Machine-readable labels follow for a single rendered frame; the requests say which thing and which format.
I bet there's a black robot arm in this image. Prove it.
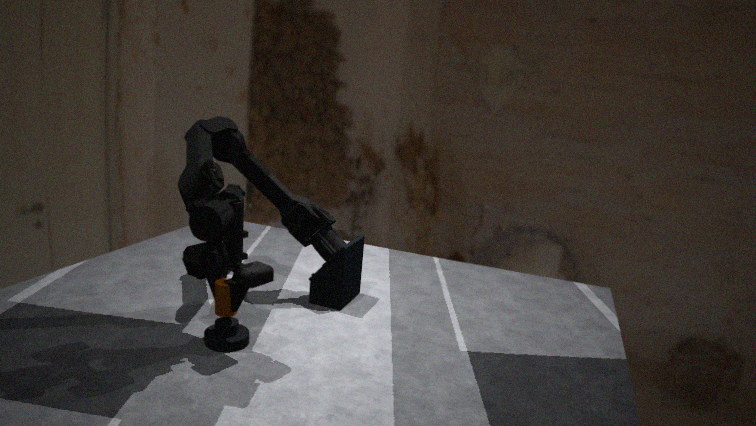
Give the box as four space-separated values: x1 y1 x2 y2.
178 116 348 279

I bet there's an orange tapered knob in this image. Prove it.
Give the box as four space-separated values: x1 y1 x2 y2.
214 278 237 317

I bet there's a black round pedestal with short shaft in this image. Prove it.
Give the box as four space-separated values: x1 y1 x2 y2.
204 316 250 352

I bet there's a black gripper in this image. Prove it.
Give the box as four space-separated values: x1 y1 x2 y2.
183 227 274 313

